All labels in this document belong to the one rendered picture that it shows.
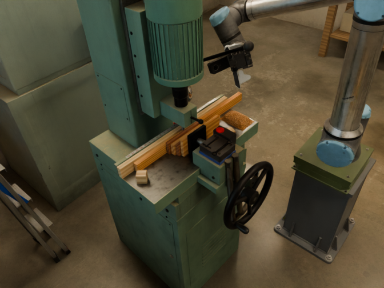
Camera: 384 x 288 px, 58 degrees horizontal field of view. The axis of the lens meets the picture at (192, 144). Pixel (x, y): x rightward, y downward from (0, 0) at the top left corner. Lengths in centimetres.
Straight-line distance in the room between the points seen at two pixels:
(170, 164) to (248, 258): 98
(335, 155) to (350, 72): 36
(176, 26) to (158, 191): 55
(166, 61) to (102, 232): 142
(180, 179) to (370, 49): 77
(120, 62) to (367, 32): 83
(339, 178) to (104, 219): 144
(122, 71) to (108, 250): 123
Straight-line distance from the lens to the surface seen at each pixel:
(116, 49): 128
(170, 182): 124
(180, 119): 130
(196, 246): 163
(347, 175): 173
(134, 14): 119
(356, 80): 136
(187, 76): 115
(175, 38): 109
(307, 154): 178
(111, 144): 160
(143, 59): 124
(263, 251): 215
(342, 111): 144
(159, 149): 131
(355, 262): 224
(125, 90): 136
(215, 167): 121
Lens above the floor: 181
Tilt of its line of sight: 41 degrees down
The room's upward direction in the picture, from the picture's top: 3 degrees counter-clockwise
